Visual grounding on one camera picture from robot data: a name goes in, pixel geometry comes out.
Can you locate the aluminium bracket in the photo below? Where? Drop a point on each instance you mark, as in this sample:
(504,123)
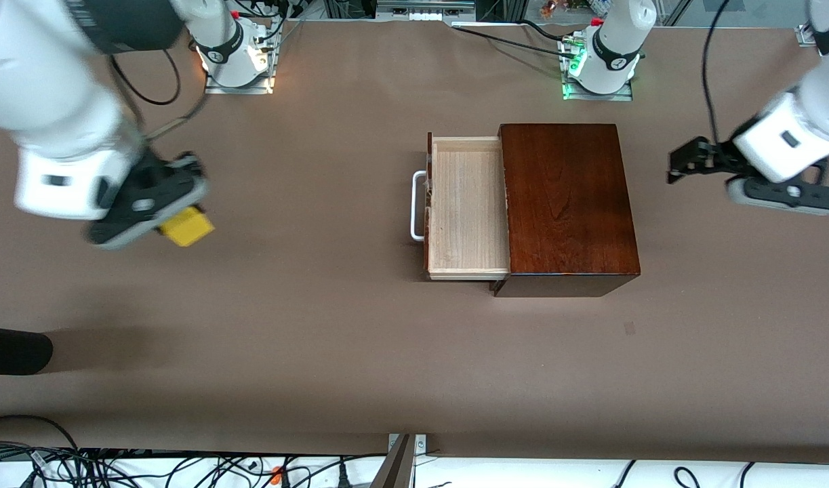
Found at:
(421,444)

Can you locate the dark wooden drawer cabinet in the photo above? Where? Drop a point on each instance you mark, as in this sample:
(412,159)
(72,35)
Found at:
(570,196)

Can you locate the orange connector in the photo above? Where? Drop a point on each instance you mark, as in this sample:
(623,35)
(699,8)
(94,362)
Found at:
(276,474)

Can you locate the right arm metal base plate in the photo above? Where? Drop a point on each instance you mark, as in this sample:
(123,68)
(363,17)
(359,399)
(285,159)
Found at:
(214,89)

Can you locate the black cylindrical object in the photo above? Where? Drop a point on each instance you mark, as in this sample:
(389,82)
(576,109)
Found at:
(14,350)

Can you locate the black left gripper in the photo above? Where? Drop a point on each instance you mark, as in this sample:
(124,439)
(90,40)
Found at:
(720,156)

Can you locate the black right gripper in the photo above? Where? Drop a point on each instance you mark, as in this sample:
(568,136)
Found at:
(158,175)

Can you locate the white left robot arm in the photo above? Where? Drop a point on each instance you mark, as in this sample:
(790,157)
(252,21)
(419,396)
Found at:
(780,142)

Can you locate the yellow block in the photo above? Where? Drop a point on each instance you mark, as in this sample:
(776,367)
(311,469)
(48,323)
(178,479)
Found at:
(187,229)

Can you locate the grey stand pole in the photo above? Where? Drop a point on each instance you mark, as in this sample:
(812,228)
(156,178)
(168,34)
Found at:
(395,471)

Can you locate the silver box with white plugs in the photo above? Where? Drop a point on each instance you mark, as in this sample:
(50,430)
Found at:
(424,7)

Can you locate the aluminium profile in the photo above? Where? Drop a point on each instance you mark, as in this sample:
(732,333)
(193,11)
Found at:
(804,37)

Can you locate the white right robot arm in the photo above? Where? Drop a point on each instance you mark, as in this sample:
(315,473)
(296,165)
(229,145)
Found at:
(48,88)

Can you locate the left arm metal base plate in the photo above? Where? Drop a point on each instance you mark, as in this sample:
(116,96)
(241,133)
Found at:
(624,96)

